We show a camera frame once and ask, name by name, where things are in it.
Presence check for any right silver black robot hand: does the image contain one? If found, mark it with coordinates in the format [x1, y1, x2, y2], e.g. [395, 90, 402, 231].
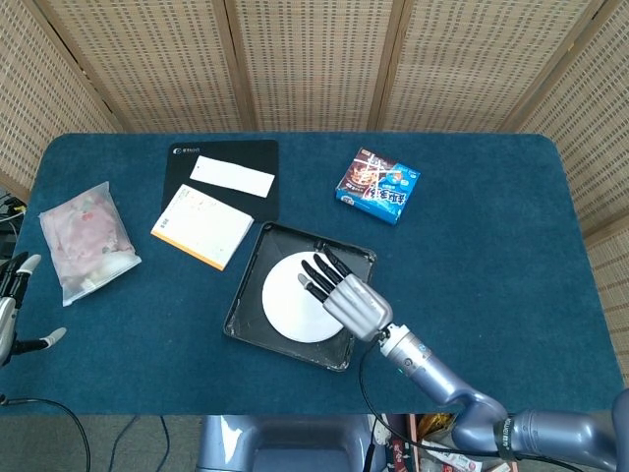
[297, 244, 393, 342]

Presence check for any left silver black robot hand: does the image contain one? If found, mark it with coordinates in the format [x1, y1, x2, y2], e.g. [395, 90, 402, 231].
[0, 252, 68, 368]

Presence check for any white round plate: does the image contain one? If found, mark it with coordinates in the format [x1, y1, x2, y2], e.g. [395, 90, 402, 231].
[261, 250, 345, 344]

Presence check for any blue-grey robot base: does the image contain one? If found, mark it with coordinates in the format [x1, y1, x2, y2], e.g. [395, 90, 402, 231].
[196, 414, 379, 472]

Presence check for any black square tray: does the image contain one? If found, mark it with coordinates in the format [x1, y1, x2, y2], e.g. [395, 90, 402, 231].
[223, 220, 377, 373]

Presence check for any frosted plastic bag with cloth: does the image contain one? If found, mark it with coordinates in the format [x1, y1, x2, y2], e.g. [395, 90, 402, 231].
[37, 180, 143, 306]

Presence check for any blue snack box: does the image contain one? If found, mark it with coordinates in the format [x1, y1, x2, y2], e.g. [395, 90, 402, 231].
[335, 146, 422, 227]

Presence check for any blue table cloth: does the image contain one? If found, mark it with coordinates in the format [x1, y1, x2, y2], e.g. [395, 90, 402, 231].
[0, 131, 625, 418]

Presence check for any box with packaged goods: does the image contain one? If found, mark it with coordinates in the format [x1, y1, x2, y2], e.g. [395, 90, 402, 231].
[380, 412, 497, 472]

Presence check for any white notepad with orange edge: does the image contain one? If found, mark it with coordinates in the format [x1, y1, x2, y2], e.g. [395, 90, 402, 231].
[149, 183, 256, 272]

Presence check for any white paper slip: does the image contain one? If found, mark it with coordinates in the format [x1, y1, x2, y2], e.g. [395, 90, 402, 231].
[189, 154, 275, 199]

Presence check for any black mouse pad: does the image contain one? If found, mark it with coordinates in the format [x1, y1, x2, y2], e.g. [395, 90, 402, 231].
[161, 139, 281, 223]

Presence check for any black cable on floor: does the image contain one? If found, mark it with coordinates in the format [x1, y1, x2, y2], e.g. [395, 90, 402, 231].
[0, 395, 92, 472]

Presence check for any blue cable on floor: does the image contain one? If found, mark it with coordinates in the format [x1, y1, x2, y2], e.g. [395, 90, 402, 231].
[107, 415, 171, 472]

